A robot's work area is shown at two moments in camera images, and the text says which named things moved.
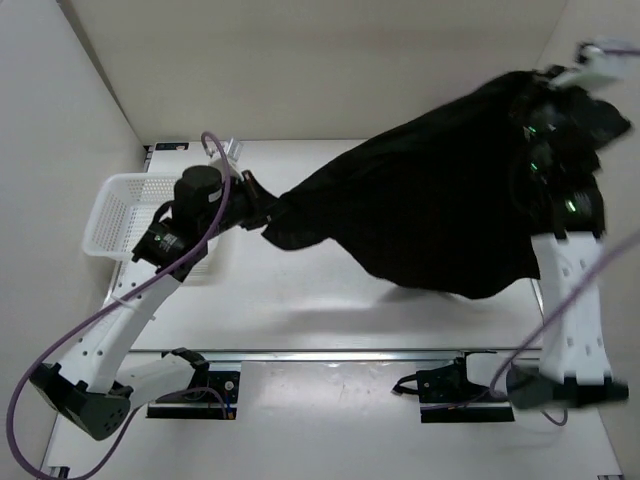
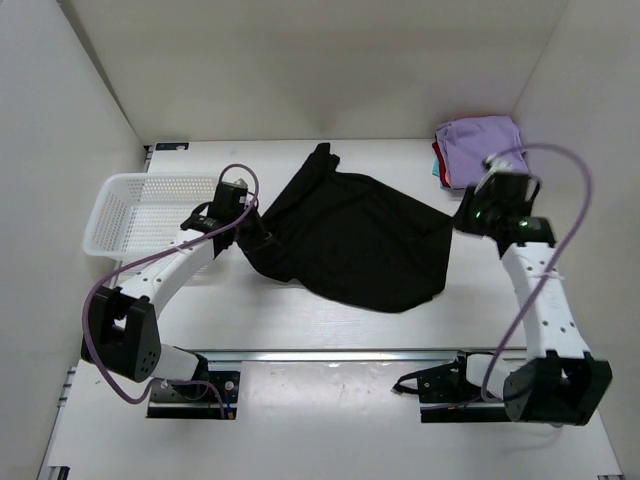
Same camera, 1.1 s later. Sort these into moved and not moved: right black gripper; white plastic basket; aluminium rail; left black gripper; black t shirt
Moved: right black gripper; left black gripper; black t shirt
Not moved: aluminium rail; white plastic basket
